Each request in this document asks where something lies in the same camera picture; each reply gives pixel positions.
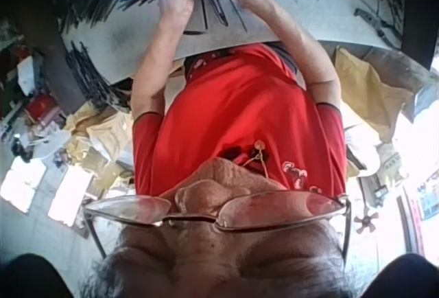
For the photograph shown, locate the bundle of black wire rods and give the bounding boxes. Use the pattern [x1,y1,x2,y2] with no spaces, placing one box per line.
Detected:
[193,0,248,33]

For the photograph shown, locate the heap of black rods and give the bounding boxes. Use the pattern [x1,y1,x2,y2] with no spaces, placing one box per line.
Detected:
[60,0,162,35]

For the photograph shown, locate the row of short black rods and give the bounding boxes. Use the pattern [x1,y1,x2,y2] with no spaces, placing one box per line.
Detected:
[64,40,117,107]

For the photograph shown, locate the dark table leg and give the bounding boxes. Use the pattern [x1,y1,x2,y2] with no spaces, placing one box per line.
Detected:
[19,9,88,115]

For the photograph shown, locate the grey metal pliers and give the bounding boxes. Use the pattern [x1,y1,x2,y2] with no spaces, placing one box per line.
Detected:
[354,7,403,49]

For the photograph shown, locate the large yellow sack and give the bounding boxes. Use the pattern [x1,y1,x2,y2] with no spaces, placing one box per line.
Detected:
[333,46,414,143]

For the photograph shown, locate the heap of yellow bags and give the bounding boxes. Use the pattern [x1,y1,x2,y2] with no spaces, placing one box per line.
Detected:
[64,101,135,191]

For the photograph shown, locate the heap of clutter with red box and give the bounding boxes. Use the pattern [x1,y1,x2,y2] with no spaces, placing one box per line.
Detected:
[0,33,69,161]

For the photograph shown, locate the small red fan blade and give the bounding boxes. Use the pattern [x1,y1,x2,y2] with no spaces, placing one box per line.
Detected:
[354,207,380,234]

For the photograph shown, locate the dark wooden post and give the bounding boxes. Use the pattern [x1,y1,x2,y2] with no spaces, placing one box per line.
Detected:
[400,0,439,71]

